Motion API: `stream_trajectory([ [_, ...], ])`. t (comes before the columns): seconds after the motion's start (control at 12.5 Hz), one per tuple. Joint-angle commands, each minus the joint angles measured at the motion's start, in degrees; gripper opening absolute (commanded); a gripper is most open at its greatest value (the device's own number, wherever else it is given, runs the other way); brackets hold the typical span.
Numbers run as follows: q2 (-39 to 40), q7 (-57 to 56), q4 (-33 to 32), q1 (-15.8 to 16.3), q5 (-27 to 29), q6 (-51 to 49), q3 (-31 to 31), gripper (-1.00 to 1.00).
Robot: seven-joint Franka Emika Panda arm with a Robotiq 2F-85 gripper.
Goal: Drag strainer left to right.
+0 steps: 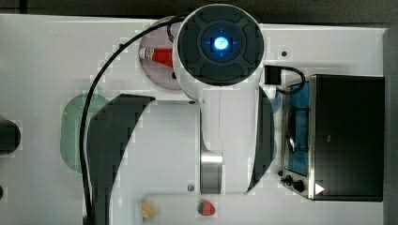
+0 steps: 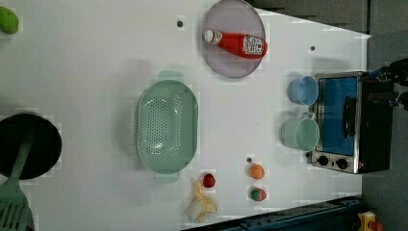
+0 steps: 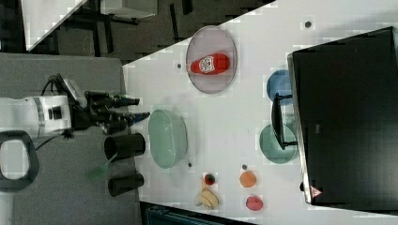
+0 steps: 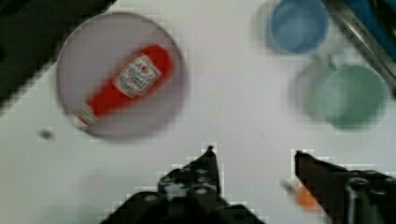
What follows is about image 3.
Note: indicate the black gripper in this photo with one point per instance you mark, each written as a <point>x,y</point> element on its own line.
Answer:
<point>96,112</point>

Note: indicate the green plastic strainer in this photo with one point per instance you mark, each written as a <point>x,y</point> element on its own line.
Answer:
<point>168,138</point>

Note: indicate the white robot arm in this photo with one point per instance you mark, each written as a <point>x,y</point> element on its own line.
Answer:
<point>61,115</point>

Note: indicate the black utensil cup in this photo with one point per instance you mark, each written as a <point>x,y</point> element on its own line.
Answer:
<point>124,146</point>

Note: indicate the green plastic spatula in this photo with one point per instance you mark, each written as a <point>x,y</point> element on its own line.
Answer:
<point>100,170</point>

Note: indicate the red ketchup bottle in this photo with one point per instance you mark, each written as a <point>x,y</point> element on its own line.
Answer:
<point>213,64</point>

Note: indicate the grey round plate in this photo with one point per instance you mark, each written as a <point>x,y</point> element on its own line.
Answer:
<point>206,41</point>

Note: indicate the red toy apple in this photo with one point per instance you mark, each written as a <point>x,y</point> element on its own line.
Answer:
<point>209,179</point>

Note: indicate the peeled toy banana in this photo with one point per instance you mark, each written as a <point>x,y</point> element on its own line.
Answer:
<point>206,197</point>

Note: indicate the orange toy fruit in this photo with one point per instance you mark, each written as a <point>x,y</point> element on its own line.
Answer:
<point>247,179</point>

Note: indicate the green mug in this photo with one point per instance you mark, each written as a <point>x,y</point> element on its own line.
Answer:
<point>270,147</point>

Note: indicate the blue cup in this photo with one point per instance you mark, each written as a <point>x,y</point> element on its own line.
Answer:
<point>279,83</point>

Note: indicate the toy strawberry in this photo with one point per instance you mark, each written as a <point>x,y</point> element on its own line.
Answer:
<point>254,203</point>

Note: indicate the black toaster oven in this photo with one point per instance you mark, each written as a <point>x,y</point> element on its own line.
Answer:
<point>345,99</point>

